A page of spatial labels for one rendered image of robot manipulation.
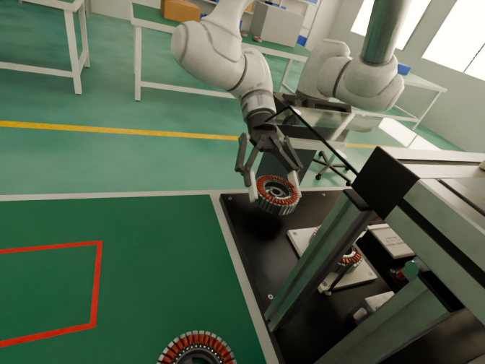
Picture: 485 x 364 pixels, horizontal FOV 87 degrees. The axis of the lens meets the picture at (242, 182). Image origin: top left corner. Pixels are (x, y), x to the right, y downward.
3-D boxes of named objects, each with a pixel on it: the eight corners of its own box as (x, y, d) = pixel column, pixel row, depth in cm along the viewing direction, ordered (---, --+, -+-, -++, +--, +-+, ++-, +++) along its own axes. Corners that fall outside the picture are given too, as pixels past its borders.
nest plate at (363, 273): (286, 233, 60) (288, 230, 59) (335, 227, 66) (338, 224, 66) (320, 293, 50) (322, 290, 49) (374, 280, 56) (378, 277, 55)
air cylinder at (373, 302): (348, 312, 48) (364, 297, 45) (377, 304, 51) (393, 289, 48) (366, 341, 45) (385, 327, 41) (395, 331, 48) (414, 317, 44)
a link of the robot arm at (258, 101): (235, 109, 72) (238, 127, 70) (247, 87, 64) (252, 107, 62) (263, 112, 75) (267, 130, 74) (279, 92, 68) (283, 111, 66)
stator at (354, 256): (298, 237, 58) (304, 226, 56) (334, 230, 64) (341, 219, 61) (328, 281, 51) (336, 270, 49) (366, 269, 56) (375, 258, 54)
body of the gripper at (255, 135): (268, 127, 73) (273, 157, 70) (240, 125, 69) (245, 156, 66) (281, 112, 66) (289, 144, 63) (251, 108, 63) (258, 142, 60)
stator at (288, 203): (244, 185, 64) (248, 173, 62) (282, 184, 69) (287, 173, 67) (260, 218, 56) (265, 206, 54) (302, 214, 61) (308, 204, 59)
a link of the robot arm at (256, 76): (255, 115, 77) (221, 102, 68) (247, 74, 82) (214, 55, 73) (283, 96, 70) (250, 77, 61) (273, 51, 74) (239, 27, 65)
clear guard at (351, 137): (263, 122, 48) (274, 90, 44) (358, 131, 57) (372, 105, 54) (390, 282, 25) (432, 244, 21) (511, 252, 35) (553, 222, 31)
